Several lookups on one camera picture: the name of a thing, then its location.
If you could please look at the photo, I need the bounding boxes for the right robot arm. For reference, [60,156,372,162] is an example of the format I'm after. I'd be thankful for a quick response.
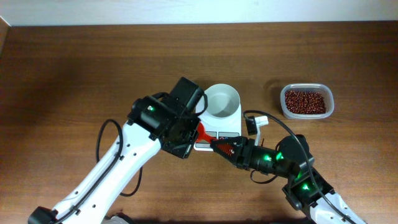
[210,134,365,223]

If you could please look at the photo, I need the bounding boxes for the right black cable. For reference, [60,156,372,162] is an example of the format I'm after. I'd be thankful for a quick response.
[243,110,358,224]

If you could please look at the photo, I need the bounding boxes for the white digital kitchen scale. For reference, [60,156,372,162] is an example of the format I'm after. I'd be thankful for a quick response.
[199,102,242,139]

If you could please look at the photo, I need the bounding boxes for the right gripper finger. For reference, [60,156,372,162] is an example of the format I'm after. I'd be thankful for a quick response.
[210,136,241,147]
[211,144,236,166]

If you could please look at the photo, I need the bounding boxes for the clear plastic container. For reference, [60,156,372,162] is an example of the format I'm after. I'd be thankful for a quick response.
[280,83,335,119]

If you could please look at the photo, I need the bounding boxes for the white round bowl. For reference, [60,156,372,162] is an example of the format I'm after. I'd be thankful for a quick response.
[205,83,240,118]

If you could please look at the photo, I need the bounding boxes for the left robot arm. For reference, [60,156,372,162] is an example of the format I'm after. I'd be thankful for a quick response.
[27,77,206,224]

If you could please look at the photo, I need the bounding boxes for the orange measuring scoop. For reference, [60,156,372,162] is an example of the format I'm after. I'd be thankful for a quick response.
[195,122,217,144]

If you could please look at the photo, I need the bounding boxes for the red beans in container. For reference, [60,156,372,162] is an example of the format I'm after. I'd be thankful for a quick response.
[284,90,326,114]

